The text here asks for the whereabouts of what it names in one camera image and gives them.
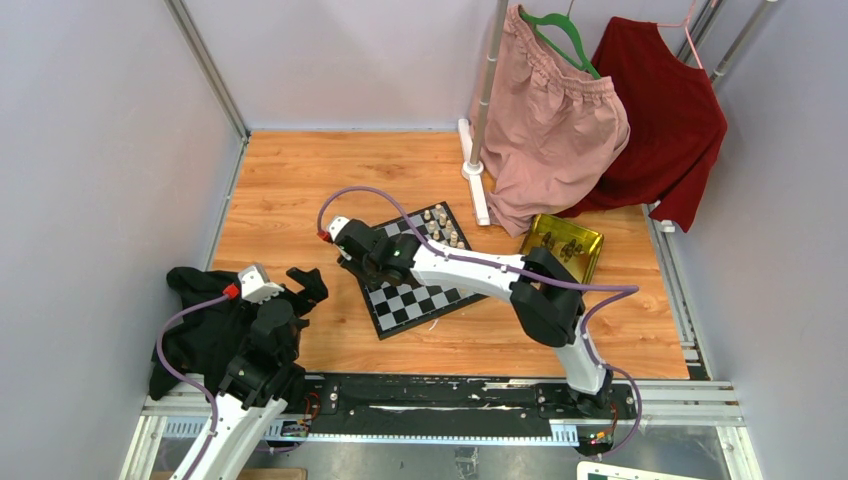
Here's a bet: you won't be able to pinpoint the black white chess board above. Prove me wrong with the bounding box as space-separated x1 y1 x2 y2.
358 202 485 340

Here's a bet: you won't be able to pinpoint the yellow transparent piece tray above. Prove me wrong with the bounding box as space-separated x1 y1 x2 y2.
519 214 604 284

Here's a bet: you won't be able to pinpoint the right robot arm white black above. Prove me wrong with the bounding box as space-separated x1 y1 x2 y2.
323 216 613 418

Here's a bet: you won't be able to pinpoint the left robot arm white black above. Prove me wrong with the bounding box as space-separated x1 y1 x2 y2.
155 264 329 479

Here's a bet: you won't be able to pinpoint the row of light chess pieces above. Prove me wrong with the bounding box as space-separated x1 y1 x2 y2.
419 203 469 249

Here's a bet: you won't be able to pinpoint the dark chess pieces in tray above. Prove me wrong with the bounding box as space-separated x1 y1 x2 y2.
540 232 586 263

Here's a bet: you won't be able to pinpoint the black cloth heap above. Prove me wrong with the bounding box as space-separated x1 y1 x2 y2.
163 267 259 394

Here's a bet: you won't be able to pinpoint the white clothes rack stand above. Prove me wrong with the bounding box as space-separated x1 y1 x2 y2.
457 0 509 226

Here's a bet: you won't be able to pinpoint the pink hanging shorts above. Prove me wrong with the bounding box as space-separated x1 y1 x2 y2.
480 4 630 237

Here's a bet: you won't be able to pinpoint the green clothes hanger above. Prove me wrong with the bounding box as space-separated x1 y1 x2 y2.
519 10 603 82

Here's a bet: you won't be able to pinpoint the dark red hanging shirt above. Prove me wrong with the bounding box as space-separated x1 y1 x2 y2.
561 17 728 231

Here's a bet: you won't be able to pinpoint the pink clothes hanger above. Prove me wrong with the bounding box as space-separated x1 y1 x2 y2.
657 0 704 70

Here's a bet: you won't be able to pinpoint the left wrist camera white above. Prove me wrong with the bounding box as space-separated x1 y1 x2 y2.
223 263 285 304

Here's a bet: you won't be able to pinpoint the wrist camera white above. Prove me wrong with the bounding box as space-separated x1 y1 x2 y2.
223 263 285 304
317 215 352 260

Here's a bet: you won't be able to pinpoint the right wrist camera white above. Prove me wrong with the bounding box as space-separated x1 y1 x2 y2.
317 215 352 260

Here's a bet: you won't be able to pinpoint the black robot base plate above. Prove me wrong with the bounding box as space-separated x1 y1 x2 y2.
272 373 641 456

